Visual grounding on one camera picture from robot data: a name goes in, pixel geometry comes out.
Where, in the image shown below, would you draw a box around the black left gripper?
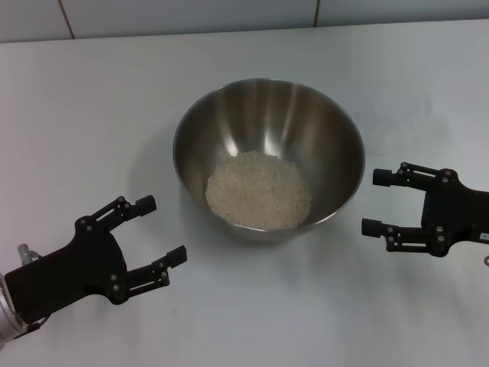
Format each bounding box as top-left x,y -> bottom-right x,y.
3,194 -> 189,326

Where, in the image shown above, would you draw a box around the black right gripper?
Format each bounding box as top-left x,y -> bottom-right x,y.
361,162 -> 489,257

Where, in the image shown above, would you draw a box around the white rice grains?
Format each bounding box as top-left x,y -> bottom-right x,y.
205,151 -> 313,230

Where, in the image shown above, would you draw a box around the stainless steel mixing bowl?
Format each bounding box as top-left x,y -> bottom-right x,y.
172,78 -> 366,245

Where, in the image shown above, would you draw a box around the left gripper cable with plug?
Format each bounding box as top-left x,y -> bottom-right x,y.
15,243 -> 44,268

